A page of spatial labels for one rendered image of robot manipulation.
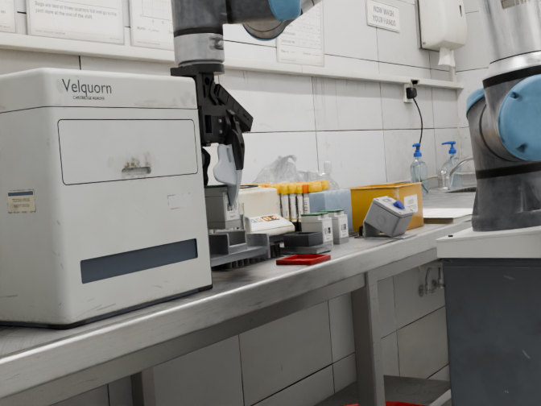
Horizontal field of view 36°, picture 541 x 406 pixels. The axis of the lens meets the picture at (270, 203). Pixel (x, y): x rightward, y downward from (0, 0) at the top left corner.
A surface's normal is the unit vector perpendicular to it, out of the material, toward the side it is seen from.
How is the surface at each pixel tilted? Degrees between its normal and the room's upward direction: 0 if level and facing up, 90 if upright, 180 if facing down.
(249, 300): 90
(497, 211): 73
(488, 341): 90
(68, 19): 94
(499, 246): 90
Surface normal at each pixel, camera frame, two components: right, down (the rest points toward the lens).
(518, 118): 0.01, 0.14
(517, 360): -0.54, 0.08
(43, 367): 0.84, -0.04
